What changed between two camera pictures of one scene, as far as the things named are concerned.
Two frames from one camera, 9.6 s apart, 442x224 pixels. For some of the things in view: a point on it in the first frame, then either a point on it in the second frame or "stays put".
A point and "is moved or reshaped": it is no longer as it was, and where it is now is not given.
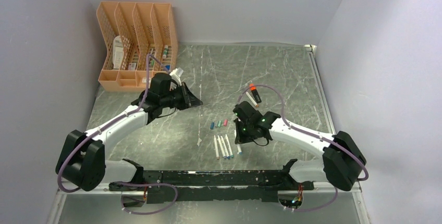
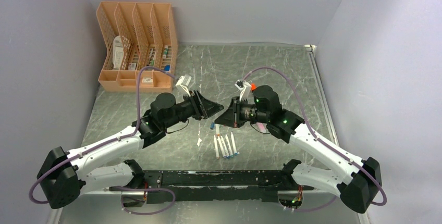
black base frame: (189, 186) stays put
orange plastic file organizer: (132, 30) stays put
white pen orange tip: (216, 147) stays put
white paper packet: (118, 52) stays put
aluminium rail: (311, 50) stays put
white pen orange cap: (255, 104) is moved or reshaped
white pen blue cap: (240, 151) is moved or reshaped
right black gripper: (241, 138) to (232, 116)
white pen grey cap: (221, 147) stays put
